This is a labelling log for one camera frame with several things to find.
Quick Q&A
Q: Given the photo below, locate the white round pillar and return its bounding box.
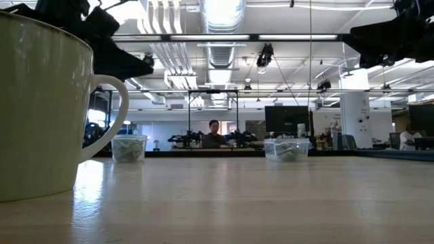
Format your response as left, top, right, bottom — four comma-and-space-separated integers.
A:
339, 67, 374, 149

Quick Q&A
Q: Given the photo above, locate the wide clear plastic container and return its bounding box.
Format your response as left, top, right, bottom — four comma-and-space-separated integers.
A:
263, 137, 311, 162

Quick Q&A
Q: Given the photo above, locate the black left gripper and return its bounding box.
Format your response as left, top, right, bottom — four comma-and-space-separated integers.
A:
13, 0, 155, 83

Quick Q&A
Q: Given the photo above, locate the silver air duct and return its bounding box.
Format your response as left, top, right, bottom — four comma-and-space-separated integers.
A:
199, 0, 246, 108

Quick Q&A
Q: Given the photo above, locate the wooden background table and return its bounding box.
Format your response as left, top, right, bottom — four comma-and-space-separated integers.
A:
170, 146, 265, 153

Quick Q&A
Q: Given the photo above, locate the black background station frame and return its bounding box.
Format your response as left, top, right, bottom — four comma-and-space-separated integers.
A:
186, 89, 239, 150

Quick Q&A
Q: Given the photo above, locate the black equipment rack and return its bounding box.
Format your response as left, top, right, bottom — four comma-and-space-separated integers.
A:
83, 86, 115, 150

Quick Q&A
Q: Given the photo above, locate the person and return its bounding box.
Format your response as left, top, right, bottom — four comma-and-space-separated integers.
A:
201, 119, 230, 149
399, 124, 424, 151

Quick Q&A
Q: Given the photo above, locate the black computer monitor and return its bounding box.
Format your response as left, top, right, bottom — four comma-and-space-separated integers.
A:
408, 103, 434, 138
264, 105, 315, 134

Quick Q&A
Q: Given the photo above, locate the small clear plastic container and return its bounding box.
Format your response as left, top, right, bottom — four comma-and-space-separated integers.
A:
111, 134, 149, 163

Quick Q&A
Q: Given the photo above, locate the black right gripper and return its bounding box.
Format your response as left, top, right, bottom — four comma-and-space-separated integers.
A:
342, 13, 434, 70

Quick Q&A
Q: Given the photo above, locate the grey office chair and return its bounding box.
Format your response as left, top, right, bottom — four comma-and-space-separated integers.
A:
389, 132, 401, 150

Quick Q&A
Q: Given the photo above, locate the thin black hanging cable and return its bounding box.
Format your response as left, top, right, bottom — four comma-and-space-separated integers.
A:
309, 0, 312, 106

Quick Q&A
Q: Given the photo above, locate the black overhead rig camera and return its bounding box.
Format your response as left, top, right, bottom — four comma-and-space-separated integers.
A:
256, 43, 275, 68

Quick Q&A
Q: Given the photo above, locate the green white sweetener packet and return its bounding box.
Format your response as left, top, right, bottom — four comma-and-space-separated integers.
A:
271, 142, 302, 161
114, 142, 145, 161

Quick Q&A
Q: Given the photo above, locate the cream ceramic mug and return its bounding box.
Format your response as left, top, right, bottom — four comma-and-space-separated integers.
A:
0, 10, 131, 203

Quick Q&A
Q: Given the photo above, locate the black metal rig frame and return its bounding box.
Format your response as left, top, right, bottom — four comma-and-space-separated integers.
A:
93, 33, 434, 162

